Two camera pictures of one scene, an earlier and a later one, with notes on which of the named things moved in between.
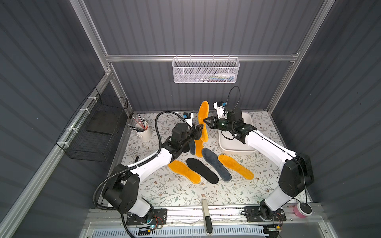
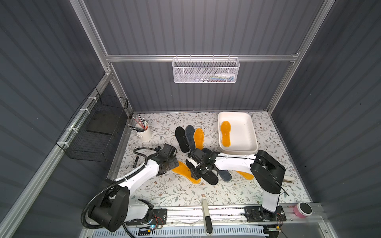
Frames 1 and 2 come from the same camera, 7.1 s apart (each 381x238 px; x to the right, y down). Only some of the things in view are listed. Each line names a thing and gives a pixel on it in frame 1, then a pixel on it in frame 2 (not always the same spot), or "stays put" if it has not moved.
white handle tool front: (208, 221) stays put
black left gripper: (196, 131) → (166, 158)
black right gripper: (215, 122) → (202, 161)
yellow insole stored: (203, 114) → (225, 129)
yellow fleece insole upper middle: (199, 146) stays put
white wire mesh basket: (202, 70) stays put
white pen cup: (147, 134) stays put
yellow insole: (179, 167) stays put
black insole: (197, 166) stays put
